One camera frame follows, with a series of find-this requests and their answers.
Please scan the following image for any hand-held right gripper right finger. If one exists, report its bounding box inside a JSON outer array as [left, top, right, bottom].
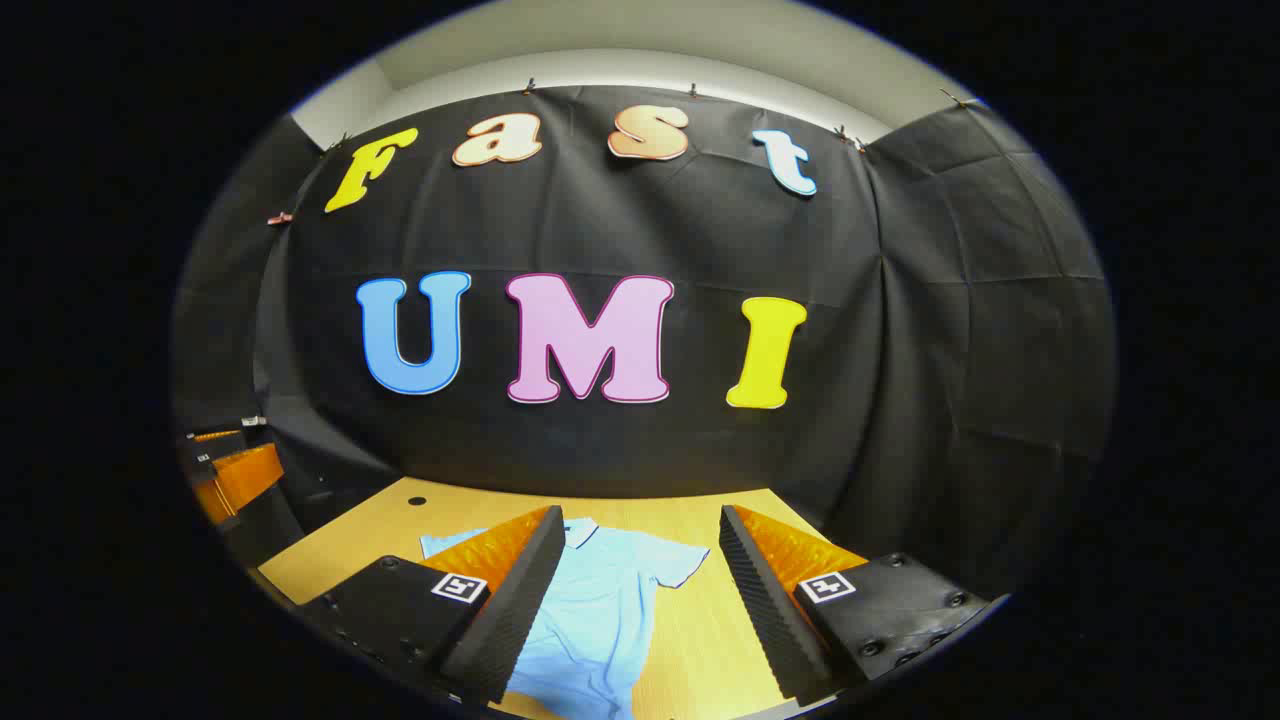
[[718, 504, 993, 707]]

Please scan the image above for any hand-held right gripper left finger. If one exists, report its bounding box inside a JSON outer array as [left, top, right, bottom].
[[298, 505, 567, 707]]

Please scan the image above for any light blue T-shirt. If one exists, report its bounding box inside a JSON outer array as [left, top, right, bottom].
[[420, 517, 711, 720]]

